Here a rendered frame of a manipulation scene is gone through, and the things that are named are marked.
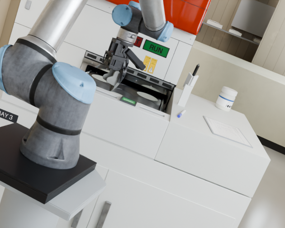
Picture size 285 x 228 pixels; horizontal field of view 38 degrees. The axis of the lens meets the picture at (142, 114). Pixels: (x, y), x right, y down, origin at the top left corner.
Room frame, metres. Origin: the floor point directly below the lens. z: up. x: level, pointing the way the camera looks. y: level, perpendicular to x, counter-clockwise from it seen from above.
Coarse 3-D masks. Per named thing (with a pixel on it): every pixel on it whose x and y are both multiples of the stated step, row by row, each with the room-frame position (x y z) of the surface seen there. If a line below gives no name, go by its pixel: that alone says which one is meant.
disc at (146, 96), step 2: (138, 92) 1.84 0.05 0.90; (140, 92) 1.86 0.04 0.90; (142, 92) 1.87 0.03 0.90; (138, 94) 1.81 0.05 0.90; (140, 94) 1.82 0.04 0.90; (142, 94) 1.84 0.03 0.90; (144, 94) 1.85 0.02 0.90; (146, 94) 1.87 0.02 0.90; (148, 94) 1.88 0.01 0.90; (142, 96) 1.79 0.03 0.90; (144, 96) 1.81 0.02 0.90; (146, 96) 1.82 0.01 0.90; (148, 96) 1.84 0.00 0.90; (150, 96) 1.85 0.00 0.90; (152, 96) 1.87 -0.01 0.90; (146, 98) 1.79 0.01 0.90; (148, 98) 1.80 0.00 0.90; (150, 98) 1.82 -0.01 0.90; (152, 98) 1.83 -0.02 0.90; (154, 98) 1.85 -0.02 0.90; (156, 98) 1.86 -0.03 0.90; (154, 100) 1.80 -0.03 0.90; (156, 100) 1.82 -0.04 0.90
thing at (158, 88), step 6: (84, 60) 1.93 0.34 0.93; (90, 60) 1.93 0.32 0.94; (84, 66) 1.93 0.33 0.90; (96, 66) 1.93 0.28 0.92; (102, 66) 1.93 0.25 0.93; (126, 78) 1.93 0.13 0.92; (132, 78) 1.93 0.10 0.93; (138, 78) 1.93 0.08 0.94; (144, 84) 1.93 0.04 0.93; (150, 84) 1.93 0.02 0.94; (156, 90) 1.93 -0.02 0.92; (162, 90) 1.93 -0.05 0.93; (168, 90) 1.93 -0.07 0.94; (168, 96) 1.93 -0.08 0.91
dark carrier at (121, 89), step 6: (90, 72) 1.86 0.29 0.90; (96, 84) 1.69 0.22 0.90; (102, 84) 1.73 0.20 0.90; (108, 84) 1.77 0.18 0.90; (120, 84) 1.87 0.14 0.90; (108, 90) 1.66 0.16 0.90; (114, 90) 1.71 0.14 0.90; (120, 90) 1.75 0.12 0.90; (126, 90) 1.78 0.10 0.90; (132, 90) 1.83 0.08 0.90; (138, 90) 1.88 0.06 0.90; (126, 96) 1.68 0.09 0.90; (132, 96) 1.72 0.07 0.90; (138, 96) 1.76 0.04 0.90; (156, 96) 1.90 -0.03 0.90; (138, 102) 1.66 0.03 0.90; (144, 102) 1.70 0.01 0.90; (150, 102) 1.74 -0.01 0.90; (156, 102) 1.78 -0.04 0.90; (156, 108) 1.68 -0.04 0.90
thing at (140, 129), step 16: (96, 96) 1.32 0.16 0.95; (112, 96) 1.37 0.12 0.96; (96, 112) 1.32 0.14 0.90; (112, 112) 1.32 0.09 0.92; (128, 112) 1.32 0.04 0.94; (144, 112) 1.32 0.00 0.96; (160, 112) 1.39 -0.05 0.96; (96, 128) 1.32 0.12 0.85; (112, 128) 1.32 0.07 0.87; (128, 128) 1.32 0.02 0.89; (144, 128) 1.32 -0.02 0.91; (160, 128) 1.32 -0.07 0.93; (128, 144) 1.32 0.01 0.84; (144, 144) 1.32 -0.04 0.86
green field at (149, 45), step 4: (148, 44) 1.94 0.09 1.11; (152, 44) 1.94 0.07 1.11; (156, 44) 1.94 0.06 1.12; (144, 48) 1.94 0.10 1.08; (148, 48) 1.94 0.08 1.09; (152, 48) 1.94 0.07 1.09; (156, 48) 1.94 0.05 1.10; (160, 48) 1.94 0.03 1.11; (164, 48) 1.94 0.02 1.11; (156, 52) 1.94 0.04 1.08; (160, 52) 1.94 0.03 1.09; (164, 52) 1.94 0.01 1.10; (164, 56) 1.94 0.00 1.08
